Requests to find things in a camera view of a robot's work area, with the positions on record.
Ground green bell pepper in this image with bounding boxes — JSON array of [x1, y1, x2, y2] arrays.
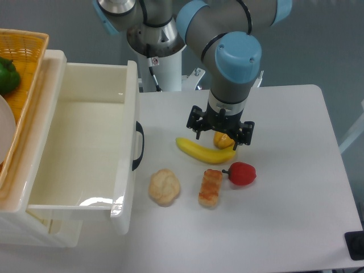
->
[[1, 57, 21, 96]]

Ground white plate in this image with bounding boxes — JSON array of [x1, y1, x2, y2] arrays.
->
[[0, 96, 16, 163]]

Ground black device at edge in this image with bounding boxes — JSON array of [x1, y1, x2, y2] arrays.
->
[[344, 230, 364, 260]]

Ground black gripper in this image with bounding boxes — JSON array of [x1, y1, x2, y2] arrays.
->
[[187, 102, 255, 150]]

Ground red bell pepper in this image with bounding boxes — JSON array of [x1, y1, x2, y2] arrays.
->
[[222, 162, 257, 186]]

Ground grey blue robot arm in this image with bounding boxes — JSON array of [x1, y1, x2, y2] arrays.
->
[[93, 1, 292, 146]]

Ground rectangular toasted bread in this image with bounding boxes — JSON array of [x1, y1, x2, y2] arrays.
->
[[198, 169, 222, 208]]

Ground black drawer handle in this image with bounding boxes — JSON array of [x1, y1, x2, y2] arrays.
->
[[132, 121, 145, 171]]

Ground white drawer cabinet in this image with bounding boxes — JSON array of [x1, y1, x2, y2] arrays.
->
[[1, 50, 82, 247]]

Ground round bread roll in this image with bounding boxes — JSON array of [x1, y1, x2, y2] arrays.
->
[[148, 168, 180, 206]]

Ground orange yellow bell pepper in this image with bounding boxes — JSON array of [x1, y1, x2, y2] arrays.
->
[[213, 131, 234, 150]]

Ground yellow wicker basket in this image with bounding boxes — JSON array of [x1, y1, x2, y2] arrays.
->
[[1, 28, 49, 185]]

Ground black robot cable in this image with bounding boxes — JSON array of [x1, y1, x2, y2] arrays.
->
[[146, 44, 163, 92]]

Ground yellow banana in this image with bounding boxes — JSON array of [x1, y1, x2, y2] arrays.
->
[[175, 137, 236, 164]]

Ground white plastic drawer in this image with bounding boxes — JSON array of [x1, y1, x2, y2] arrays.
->
[[28, 61, 139, 235]]

